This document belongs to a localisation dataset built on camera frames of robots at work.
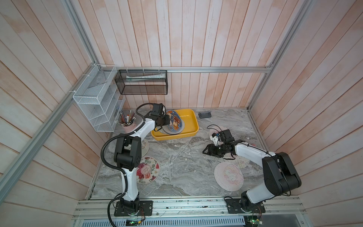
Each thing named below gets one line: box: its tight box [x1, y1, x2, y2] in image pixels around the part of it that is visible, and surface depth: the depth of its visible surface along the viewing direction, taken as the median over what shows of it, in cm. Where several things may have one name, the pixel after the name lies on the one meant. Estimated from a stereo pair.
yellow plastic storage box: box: [151, 108, 199, 141], surface depth 111 cm
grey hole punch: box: [198, 111, 212, 119], surface depth 118 cm
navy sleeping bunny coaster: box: [159, 119, 186, 135], surface depth 106 cm
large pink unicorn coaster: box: [213, 161, 244, 193], surface depth 86 cm
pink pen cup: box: [115, 110, 137, 133], surface depth 100 cm
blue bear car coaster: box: [166, 109, 183, 133], surface depth 106 cm
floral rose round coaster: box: [136, 156, 161, 184], surface depth 88 cm
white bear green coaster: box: [141, 138, 150, 158], surface depth 100 cm
